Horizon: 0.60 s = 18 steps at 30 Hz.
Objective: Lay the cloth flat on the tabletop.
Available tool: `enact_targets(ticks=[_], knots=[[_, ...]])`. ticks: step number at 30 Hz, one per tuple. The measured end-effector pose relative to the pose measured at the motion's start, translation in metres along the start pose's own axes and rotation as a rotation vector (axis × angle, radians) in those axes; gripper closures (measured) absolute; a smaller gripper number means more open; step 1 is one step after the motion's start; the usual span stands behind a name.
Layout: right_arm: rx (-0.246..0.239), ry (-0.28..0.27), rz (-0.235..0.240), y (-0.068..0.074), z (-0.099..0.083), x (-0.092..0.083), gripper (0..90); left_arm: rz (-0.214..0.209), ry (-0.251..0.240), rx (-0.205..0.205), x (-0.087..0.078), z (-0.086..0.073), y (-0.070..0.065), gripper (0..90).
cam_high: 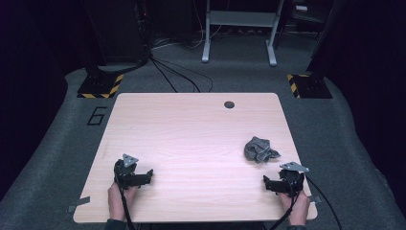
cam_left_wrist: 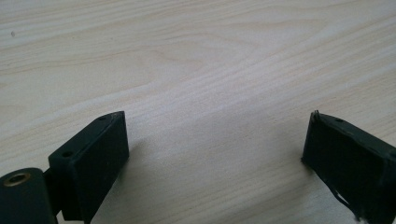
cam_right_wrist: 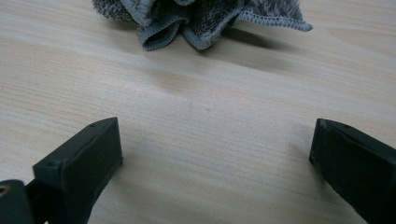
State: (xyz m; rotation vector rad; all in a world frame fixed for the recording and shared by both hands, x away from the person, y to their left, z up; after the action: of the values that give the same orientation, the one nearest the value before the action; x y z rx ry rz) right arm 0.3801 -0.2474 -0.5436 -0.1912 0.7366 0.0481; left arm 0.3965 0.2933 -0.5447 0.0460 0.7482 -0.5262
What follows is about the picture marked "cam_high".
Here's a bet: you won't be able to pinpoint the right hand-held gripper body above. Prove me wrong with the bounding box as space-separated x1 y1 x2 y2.
279 161 310 196

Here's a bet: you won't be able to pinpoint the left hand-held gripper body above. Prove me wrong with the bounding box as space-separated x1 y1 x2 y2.
113 153 142 190

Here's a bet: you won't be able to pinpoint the grey sock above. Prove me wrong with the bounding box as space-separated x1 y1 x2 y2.
243 136 282 165

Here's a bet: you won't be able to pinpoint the person's right hand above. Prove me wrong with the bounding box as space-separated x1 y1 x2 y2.
277 191 310 226

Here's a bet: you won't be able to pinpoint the person's left hand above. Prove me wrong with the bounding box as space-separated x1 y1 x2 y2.
107 181 139 221

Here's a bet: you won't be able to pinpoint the grey tape strip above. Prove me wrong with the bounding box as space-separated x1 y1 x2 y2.
67 195 91 214

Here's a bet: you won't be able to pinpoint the black metal stand column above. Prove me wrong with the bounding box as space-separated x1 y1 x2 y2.
80 0 108 80

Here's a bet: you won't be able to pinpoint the black cabinet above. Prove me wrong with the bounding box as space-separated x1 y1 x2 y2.
85 0 150 66

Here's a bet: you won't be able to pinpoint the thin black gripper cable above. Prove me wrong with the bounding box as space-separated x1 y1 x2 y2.
270 178 301 230

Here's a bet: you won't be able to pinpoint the left hand-held gripper cable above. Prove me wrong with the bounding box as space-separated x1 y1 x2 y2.
118 186 136 230

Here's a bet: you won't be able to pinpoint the hand-held gripper cable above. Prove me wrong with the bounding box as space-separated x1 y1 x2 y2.
118 186 136 230
305 176 343 230

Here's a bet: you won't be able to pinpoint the right hand-held gripper cable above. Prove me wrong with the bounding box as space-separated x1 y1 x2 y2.
305 176 343 230

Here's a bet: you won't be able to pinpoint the black yellow striped base plate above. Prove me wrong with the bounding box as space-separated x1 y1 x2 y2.
77 72 124 100
286 73 333 100

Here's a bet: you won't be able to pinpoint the black floor cable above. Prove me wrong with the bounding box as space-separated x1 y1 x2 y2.
148 57 179 94
149 57 201 94
152 57 214 93

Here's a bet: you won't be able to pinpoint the white floor cables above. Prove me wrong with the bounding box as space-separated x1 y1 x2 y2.
151 25 224 52

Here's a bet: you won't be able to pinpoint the white metal desk frame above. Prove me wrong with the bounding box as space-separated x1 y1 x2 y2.
201 0 285 67

